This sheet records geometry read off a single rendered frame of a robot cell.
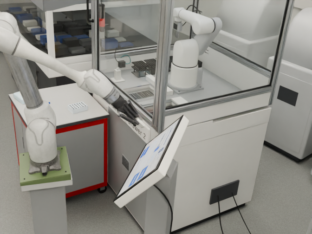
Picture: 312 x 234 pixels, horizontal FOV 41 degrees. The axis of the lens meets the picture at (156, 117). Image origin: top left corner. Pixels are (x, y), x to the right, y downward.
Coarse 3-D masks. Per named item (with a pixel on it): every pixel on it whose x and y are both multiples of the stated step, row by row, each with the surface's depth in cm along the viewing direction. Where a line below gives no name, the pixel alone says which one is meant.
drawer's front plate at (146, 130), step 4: (128, 124) 281; (132, 124) 275; (132, 128) 276; (136, 128) 271; (140, 128) 266; (144, 128) 261; (148, 128) 258; (136, 132) 272; (140, 132) 267; (144, 132) 262; (148, 132) 258; (140, 136) 268; (148, 136) 259; (144, 140) 264; (148, 140) 261
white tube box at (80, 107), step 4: (72, 104) 308; (76, 104) 309; (80, 104) 310; (84, 104) 310; (68, 108) 307; (72, 108) 303; (76, 108) 305; (80, 108) 305; (84, 108) 307; (72, 112) 302; (76, 112) 304
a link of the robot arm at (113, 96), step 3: (114, 87) 227; (114, 90) 225; (111, 93) 224; (114, 93) 225; (117, 93) 227; (108, 96) 224; (111, 96) 224; (114, 96) 225; (117, 96) 226; (105, 99) 226; (108, 99) 225; (111, 99) 225; (114, 99) 225; (108, 102) 227; (111, 102) 226
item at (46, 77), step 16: (32, 0) 338; (48, 0) 316; (64, 0) 322; (80, 0) 329; (48, 16) 322; (48, 32) 328; (48, 48) 335; (32, 64) 412; (80, 64) 354; (48, 80) 373; (64, 80) 356
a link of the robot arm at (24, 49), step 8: (24, 40) 205; (16, 48) 201; (24, 48) 203; (32, 48) 206; (16, 56) 206; (24, 56) 205; (32, 56) 206; (40, 56) 208; (48, 56) 212; (48, 64) 213; (56, 64) 217; (64, 64) 226; (64, 72) 225; (72, 72) 230; (80, 72) 233; (80, 80) 232
